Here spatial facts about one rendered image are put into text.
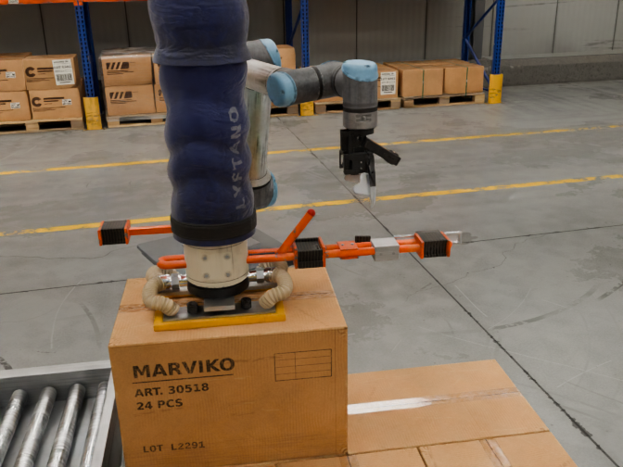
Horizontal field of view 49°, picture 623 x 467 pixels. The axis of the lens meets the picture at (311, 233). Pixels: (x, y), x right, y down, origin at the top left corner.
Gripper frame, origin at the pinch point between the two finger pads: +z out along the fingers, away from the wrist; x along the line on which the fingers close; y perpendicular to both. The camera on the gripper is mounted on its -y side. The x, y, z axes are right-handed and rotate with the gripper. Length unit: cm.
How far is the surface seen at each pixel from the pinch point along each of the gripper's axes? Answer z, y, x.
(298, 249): 11.9, 19.9, 2.2
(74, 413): 66, 89, -13
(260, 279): 19.7, 30.7, 2.4
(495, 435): 67, -33, 18
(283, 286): 18.8, 25.2, 10.4
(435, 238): 11.5, -18.4, 3.0
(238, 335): 27, 38, 20
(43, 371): 60, 101, -31
